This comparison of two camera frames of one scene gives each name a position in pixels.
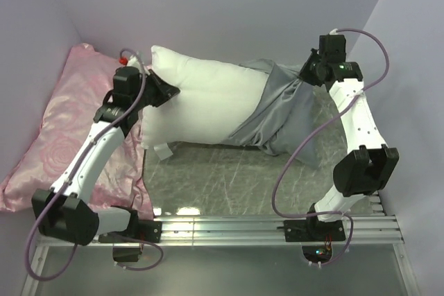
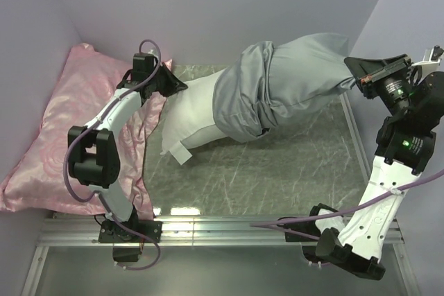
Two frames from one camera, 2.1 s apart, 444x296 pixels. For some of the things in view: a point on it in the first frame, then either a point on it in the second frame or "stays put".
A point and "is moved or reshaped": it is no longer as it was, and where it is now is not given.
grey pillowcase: x=281 y=120 → x=268 y=84
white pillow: x=213 y=100 is moved or reshaped
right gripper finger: x=311 y=71 → x=365 y=68
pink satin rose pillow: x=82 y=88 stays put
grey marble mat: x=191 y=179 stays put
